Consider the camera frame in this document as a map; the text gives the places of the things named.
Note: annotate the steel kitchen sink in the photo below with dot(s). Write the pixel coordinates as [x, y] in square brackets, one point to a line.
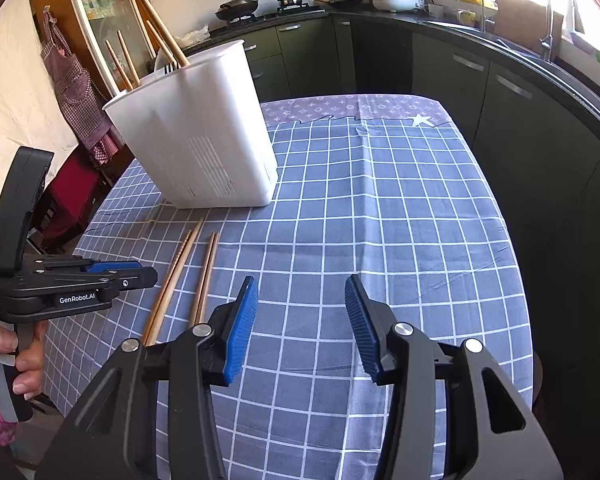
[530, 52]

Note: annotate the wooden cutting board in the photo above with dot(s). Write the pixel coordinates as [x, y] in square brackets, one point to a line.
[522, 20]

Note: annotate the blue checkered tablecloth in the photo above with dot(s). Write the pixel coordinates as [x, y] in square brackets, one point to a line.
[370, 220]

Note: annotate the frying pan with lid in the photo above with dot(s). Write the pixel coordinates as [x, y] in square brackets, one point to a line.
[342, 0]

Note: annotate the tall chrome faucet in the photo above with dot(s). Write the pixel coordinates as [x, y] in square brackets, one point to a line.
[547, 35]

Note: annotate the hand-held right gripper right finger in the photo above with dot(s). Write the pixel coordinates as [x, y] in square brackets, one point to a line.
[362, 332]

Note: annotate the gas stove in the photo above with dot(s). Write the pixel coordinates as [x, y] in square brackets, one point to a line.
[280, 12]

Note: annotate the small chrome faucet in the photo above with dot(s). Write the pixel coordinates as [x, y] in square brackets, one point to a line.
[481, 5]

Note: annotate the long light wooden chopstick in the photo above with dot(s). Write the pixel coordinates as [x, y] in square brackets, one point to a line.
[202, 280]
[209, 282]
[167, 285]
[161, 44]
[159, 22]
[129, 59]
[117, 65]
[180, 270]

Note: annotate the green base kitchen cabinets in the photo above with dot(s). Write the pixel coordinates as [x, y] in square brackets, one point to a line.
[530, 135]

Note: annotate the purple plaid apron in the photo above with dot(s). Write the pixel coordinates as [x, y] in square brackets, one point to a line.
[72, 95]

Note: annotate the white plastic bag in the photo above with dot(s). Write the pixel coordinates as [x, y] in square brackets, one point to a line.
[194, 36]

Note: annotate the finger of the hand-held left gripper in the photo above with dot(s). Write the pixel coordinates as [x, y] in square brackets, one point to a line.
[112, 266]
[137, 280]

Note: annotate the black kitchen countertop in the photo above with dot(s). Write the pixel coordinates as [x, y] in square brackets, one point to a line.
[350, 12]

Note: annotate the white hanging sheet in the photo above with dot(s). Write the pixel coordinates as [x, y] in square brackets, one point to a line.
[15, 90]

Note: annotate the red chair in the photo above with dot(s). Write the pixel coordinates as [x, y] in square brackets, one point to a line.
[77, 195]

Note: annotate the black plastic fork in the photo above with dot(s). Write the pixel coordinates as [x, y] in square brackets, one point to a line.
[169, 68]

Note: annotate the person's left hand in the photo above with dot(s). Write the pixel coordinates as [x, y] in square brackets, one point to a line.
[30, 370]

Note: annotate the purple patterned star cloth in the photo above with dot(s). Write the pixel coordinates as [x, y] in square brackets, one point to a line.
[340, 107]

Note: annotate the small black pot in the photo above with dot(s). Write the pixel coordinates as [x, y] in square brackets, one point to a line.
[291, 0]

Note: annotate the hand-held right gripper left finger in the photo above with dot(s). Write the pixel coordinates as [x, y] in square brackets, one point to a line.
[240, 332]

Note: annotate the black wok with lid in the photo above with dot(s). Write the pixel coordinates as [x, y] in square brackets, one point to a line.
[236, 7]

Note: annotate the glass sliding door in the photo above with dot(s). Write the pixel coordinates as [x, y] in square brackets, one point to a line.
[100, 15]

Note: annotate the white plastic utensil holder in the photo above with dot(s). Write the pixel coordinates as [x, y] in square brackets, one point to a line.
[200, 130]

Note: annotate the grey cup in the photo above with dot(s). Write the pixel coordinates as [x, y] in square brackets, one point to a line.
[435, 10]

